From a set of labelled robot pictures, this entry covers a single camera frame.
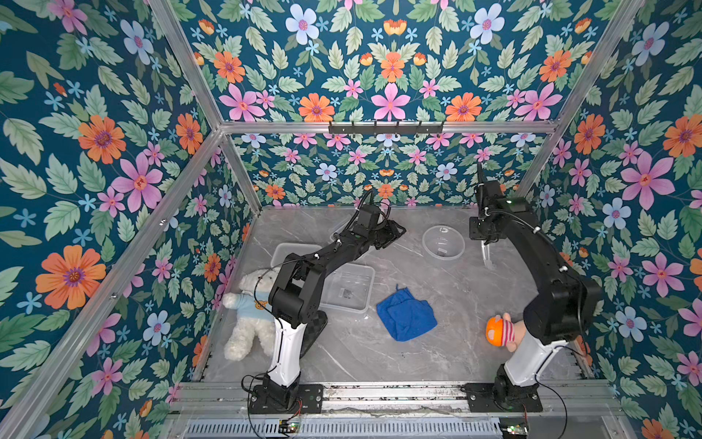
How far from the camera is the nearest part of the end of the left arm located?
2.47 feet

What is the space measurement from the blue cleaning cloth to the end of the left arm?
20 cm

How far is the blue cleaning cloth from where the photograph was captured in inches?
33.6
